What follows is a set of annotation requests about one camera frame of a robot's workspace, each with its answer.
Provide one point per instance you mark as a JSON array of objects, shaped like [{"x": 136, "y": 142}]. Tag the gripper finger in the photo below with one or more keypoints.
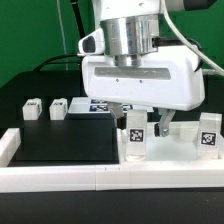
[
  {"x": 117, "y": 113},
  {"x": 161, "y": 129}
]

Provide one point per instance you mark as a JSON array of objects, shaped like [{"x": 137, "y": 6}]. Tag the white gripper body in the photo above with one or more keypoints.
[{"x": 163, "y": 81}]

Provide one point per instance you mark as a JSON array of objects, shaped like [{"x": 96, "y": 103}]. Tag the white square tabletop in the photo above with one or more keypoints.
[{"x": 179, "y": 146}]

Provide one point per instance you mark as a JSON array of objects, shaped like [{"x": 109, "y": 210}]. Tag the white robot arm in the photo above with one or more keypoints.
[{"x": 126, "y": 60}]

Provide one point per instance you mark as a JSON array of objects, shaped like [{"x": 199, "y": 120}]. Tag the white U-shaped obstacle fence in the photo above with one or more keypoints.
[{"x": 143, "y": 175}]

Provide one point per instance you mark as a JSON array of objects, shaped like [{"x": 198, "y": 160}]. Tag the white marker base plate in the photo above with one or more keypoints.
[{"x": 85, "y": 105}]

